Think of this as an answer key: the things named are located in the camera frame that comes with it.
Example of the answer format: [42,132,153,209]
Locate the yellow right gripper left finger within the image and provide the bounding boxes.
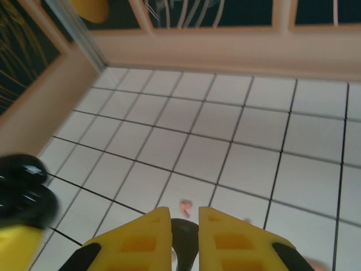
[58,207,172,271]

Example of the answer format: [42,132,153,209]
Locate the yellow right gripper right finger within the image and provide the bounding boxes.
[199,206,312,271]

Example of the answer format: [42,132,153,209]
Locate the black round earbud charging case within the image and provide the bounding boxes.
[170,218,200,271]

